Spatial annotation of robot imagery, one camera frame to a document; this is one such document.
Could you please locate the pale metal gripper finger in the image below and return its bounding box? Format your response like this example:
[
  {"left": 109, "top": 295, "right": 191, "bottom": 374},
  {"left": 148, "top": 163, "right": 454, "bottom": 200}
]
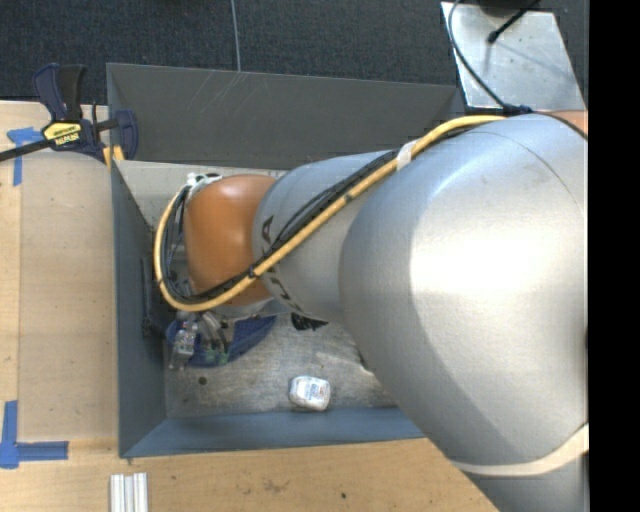
[{"left": 168, "top": 323, "right": 198, "bottom": 371}]

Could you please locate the small black object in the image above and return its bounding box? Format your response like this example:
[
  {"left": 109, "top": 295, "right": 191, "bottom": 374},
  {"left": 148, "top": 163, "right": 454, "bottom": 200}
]
[{"left": 291, "top": 312, "right": 329, "bottom": 332}]

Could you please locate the pale wood board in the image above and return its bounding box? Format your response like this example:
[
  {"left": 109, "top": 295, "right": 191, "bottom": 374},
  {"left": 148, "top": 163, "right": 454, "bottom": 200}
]
[{"left": 16, "top": 148, "right": 121, "bottom": 444}]

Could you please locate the white packet with print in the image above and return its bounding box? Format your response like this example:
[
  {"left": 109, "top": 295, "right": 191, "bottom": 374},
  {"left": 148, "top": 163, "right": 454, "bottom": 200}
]
[{"left": 287, "top": 374, "right": 332, "bottom": 413}]

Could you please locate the grey metal bin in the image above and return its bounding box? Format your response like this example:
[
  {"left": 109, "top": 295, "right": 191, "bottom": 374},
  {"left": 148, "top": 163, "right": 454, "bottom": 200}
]
[{"left": 104, "top": 62, "right": 469, "bottom": 460}]

